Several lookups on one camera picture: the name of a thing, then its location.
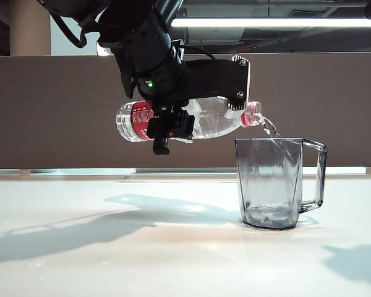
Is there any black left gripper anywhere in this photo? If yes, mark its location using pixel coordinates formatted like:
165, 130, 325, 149
137, 61, 195, 155

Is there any clear water bottle red label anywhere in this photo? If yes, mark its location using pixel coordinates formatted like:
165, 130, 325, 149
115, 95, 263, 144

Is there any small white grey sign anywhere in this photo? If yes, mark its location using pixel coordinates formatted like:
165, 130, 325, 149
96, 42, 112, 56

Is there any grey transparent plastic cup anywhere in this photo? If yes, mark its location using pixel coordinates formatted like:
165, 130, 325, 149
234, 137, 328, 231

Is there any brown desk partition panel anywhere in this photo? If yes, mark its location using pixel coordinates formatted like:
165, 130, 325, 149
0, 55, 371, 170

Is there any long ceiling light strip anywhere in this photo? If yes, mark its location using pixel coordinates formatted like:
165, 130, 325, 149
169, 17, 371, 28

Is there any beige round pillar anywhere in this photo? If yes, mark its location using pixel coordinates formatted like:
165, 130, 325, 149
9, 0, 52, 57

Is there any black wrist camera with heatsink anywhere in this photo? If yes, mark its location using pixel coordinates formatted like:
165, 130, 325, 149
185, 54, 253, 111

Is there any black cable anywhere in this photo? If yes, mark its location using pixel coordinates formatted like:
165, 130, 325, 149
177, 44, 217, 61
49, 9, 92, 50

